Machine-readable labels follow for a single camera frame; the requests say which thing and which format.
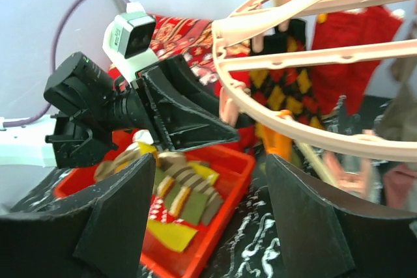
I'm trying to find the pink round clip hanger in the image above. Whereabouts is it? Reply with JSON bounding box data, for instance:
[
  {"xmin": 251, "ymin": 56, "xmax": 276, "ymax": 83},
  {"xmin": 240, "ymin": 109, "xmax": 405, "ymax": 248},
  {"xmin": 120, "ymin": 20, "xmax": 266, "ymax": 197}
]
[{"xmin": 212, "ymin": 0, "xmax": 416, "ymax": 162}]

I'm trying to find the pink sock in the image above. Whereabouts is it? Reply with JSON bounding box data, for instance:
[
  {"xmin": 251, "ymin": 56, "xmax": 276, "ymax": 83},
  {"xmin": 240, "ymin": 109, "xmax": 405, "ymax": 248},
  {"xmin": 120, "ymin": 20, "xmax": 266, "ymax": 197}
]
[{"xmin": 382, "ymin": 163, "xmax": 416, "ymax": 212}]

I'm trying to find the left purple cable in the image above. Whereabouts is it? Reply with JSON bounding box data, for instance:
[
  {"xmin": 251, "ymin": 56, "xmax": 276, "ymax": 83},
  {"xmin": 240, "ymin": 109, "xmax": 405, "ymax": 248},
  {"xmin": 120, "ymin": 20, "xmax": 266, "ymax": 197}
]
[{"xmin": 2, "ymin": 0, "xmax": 131, "ymax": 128}]

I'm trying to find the orange clothes clip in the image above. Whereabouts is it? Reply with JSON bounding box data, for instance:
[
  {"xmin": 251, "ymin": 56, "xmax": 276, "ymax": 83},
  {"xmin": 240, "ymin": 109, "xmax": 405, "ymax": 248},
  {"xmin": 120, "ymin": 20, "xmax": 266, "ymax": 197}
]
[{"xmin": 259, "ymin": 124, "xmax": 293, "ymax": 161}]

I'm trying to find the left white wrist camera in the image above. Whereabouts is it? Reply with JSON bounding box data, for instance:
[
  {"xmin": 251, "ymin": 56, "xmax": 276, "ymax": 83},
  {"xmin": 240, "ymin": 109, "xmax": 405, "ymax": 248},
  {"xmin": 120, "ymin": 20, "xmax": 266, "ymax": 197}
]
[{"xmin": 102, "ymin": 2, "xmax": 158, "ymax": 83}]

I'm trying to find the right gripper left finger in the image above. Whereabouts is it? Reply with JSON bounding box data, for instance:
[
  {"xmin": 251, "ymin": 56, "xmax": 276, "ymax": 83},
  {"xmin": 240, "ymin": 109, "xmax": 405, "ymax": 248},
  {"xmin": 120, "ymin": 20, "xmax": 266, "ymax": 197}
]
[{"xmin": 1, "ymin": 154, "xmax": 156, "ymax": 277}]

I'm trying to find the red cartoon print pillow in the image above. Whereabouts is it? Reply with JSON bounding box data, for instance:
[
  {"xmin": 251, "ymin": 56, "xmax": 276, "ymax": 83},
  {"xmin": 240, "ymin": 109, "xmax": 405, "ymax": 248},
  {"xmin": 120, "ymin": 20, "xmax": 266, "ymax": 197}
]
[{"xmin": 107, "ymin": 14, "xmax": 258, "ymax": 155}]

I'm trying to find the yellow sock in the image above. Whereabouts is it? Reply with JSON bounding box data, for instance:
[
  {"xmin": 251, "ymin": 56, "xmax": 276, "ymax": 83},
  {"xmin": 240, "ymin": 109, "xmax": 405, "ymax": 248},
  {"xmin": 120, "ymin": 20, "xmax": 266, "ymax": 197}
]
[{"xmin": 147, "ymin": 219, "xmax": 198, "ymax": 253}]

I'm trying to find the wooden drying rack frame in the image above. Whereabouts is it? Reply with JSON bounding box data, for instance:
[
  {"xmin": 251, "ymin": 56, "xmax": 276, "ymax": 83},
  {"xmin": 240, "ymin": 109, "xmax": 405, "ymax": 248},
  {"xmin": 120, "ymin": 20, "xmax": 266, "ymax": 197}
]
[{"xmin": 272, "ymin": 0, "xmax": 336, "ymax": 184}]

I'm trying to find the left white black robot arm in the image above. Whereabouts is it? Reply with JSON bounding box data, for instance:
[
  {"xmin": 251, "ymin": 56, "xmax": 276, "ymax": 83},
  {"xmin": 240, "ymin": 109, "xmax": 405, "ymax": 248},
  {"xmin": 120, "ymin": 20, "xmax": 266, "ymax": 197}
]
[{"xmin": 1, "ymin": 52, "xmax": 239, "ymax": 168}]

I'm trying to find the black argyle sock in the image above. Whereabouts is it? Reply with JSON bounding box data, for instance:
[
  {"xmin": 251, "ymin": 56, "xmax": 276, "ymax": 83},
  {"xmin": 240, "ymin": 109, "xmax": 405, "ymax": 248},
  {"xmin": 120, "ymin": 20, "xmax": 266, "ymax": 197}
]
[{"xmin": 249, "ymin": 19, "xmax": 324, "ymax": 129}]

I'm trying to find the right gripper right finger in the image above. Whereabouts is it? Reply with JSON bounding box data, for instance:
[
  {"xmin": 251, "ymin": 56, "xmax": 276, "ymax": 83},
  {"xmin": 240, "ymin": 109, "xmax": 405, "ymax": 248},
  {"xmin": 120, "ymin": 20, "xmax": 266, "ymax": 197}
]
[{"xmin": 266, "ymin": 154, "xmax": 416, "ymax": 277}]

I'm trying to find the brown striped sock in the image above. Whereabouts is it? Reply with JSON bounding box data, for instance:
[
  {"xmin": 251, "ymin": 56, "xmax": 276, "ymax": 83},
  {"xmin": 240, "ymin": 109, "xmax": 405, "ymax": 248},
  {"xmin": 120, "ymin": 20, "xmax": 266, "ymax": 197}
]
[{"xmin": 94, "ymin": 150, "xmax": 225, "ymax": 225}]

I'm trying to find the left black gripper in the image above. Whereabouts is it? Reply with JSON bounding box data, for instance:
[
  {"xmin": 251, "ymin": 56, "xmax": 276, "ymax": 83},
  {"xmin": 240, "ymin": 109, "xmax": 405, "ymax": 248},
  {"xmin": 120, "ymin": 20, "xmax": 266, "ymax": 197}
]
[{"xmin": 132, "ymin": 55, "xmax": 240, "ymax": 152}]

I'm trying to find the red white patterned sock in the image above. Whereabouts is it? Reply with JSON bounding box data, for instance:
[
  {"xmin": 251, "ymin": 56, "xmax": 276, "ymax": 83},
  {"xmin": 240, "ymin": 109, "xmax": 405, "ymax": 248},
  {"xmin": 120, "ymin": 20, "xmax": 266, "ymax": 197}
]
[{"xmin": 148, "ymin": 196, "xmax": 176, "ymax": 223}]

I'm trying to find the red plastic basket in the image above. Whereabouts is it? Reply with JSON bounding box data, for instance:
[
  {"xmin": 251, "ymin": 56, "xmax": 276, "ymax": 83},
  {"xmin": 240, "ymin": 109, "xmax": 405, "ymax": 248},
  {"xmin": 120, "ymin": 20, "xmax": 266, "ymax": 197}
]
[{"xmin": 53, "ymin": 130, "xmax": 257, "ymax": 278}]

